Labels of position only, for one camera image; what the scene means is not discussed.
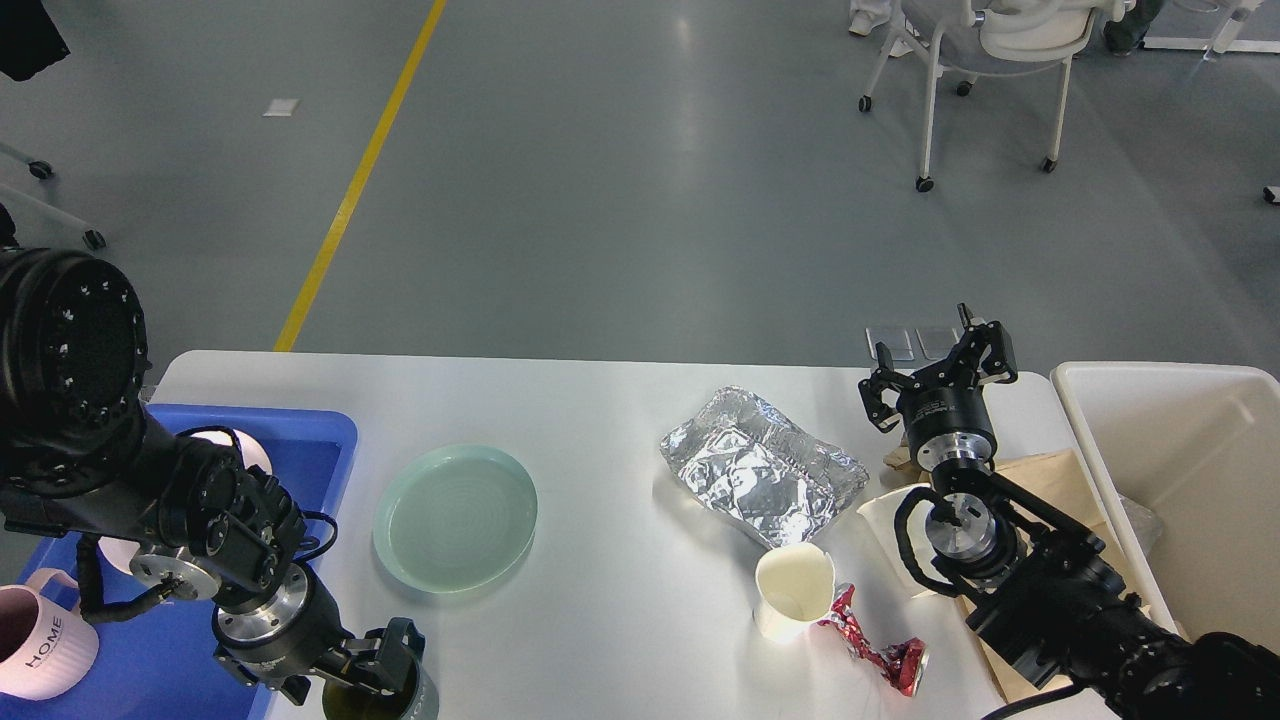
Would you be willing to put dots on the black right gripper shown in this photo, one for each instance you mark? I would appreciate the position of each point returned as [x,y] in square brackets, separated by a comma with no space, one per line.
[943,424]

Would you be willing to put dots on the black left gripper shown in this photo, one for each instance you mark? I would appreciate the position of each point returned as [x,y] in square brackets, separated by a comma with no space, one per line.
[295,645]

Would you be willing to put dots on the teal mug yellow inside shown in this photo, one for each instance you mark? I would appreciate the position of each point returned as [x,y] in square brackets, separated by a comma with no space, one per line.
[423,704]

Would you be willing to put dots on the mint green round plate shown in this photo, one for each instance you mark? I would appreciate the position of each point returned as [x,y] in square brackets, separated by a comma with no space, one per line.
[455,519]

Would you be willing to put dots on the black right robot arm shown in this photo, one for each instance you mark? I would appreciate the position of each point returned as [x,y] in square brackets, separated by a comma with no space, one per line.
[1044,599]

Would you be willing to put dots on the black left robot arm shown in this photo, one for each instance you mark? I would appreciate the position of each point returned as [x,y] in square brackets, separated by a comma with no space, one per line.
[160,515]

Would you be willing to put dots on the white paper bowl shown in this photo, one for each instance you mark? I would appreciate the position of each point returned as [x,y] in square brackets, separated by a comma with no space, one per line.
[879,514]

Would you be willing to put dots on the brown paper bag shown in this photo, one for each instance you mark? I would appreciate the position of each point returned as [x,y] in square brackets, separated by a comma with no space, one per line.
[1060,479]

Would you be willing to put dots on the blue plastic tray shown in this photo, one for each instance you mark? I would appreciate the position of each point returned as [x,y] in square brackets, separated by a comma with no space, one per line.
[161,665]

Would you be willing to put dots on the crumpled aluminium foil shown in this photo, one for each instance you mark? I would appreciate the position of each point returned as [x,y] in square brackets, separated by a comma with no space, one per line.
[741,457]

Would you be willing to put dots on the white paper cup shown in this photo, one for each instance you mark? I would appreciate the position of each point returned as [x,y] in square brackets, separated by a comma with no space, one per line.
[795,586]

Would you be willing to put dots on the pink round plate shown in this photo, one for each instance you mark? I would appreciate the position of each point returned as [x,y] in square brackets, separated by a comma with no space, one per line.
[255,450]

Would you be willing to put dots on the white plastic bin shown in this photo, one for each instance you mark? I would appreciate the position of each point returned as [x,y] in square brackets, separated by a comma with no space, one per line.
[1185,459]

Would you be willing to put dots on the crushed red can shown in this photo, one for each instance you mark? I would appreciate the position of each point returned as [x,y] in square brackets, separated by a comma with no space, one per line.
[901,664]

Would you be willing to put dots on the pink HOME mug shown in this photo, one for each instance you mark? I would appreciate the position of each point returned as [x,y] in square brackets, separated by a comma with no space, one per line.
[46,648]

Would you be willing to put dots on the white office chair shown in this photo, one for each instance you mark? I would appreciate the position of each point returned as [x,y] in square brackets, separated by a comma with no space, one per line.
[976,39]

